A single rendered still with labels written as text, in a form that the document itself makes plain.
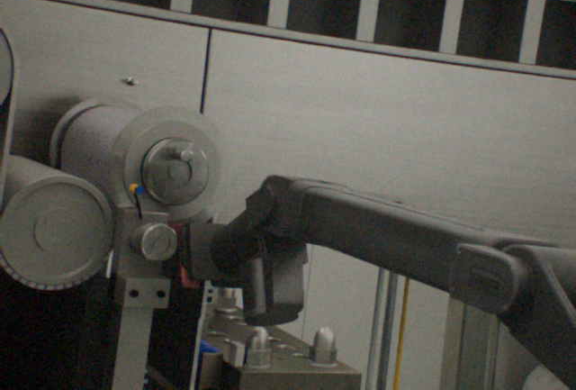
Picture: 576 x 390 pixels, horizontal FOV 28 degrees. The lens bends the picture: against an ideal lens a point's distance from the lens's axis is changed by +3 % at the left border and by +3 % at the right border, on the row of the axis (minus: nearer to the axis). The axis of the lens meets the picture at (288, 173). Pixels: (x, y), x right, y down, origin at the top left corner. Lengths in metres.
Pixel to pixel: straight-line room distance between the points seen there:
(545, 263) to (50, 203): 0.64
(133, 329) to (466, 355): 0.99
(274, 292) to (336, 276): 3.34
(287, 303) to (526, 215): 0.88
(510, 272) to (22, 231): 0.63
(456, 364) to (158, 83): 0.83
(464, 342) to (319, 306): 2.36
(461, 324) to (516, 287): 1.35
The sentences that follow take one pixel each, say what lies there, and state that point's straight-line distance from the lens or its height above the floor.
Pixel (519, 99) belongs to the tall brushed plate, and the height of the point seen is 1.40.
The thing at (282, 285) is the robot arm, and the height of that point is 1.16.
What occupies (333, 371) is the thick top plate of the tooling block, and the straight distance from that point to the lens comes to 1.39.
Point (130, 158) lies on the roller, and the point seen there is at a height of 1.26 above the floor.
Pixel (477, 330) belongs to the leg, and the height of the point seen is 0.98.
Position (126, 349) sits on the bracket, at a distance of 1.27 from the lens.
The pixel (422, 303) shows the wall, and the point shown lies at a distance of 4.69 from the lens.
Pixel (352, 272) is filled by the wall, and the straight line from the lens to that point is 4.50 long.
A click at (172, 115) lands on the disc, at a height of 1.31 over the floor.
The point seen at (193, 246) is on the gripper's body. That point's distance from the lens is 1.25.
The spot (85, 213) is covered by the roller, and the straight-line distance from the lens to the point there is 1.28.
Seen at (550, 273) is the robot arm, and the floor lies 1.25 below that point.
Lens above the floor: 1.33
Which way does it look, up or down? 3 degrees down
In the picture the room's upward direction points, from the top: 7 degrees clockwise
